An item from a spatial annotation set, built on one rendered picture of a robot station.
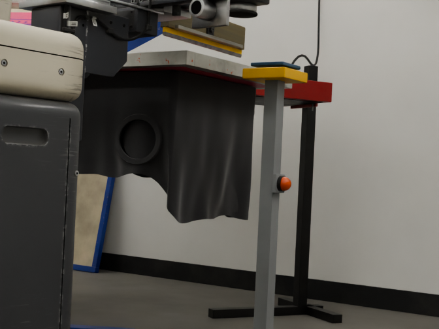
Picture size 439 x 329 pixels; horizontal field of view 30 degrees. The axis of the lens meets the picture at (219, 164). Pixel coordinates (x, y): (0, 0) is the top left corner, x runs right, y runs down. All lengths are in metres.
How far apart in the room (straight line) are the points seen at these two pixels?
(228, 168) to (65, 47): 1.16
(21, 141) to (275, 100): 0.93
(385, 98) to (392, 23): 0.39
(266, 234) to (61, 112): 0.88
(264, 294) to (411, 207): 2.18
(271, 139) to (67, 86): 0.84
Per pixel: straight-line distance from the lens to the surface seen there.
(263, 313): 2.21
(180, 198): 2.33
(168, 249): 5.06
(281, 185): 2.17
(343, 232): 4.45
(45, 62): 1.45
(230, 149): 2.53
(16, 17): 4.57
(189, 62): 2.18
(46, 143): 1.45
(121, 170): 2.39
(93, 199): 5.32
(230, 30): 2.61
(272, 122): 2.19
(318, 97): 3.77
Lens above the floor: 0.68
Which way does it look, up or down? level
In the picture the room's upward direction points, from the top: 3 degrees clockwise
